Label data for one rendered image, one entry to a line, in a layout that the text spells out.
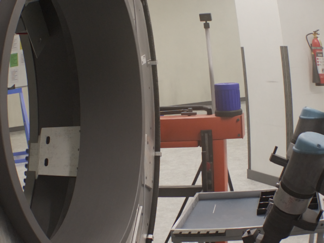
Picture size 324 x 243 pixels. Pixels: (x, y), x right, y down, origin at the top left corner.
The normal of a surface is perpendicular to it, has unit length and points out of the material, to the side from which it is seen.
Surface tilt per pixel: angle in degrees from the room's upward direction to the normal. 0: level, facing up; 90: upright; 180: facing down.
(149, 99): 90
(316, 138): 20
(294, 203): 102
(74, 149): 63
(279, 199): 81
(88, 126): 74
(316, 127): 89
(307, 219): 25
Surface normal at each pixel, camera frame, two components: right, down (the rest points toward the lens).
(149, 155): 0.97, -0.04
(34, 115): -0.25, 0.00
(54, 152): -0.28, -0.32
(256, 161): -0.90, 0.12
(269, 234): -0.70, 0.13
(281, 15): 0.43, 0.09
